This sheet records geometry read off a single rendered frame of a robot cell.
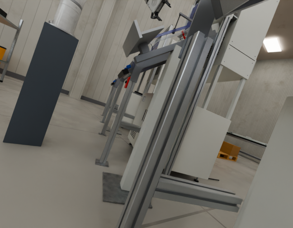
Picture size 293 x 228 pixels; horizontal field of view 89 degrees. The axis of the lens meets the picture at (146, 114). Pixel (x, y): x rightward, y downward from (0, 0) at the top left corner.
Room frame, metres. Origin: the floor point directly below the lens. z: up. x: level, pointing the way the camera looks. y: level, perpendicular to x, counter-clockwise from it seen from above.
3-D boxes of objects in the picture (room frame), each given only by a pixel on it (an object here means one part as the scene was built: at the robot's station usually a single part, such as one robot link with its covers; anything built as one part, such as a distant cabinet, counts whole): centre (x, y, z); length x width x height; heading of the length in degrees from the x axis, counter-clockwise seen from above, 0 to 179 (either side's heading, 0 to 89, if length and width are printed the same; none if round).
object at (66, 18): (0.94, 0.67, 0.79); 0.19 x 0.19 x 0.18
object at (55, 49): (0.94, 0.67, 0.35); 0.18 x 0.18 x 0.70; 38
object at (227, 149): (3.86, -2.00, 0.19); 1.04 x 0.72 x 0.38; 128
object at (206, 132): (1.55, -0.30, 0.31); 0.70 x 0.65 x 0.62; 18
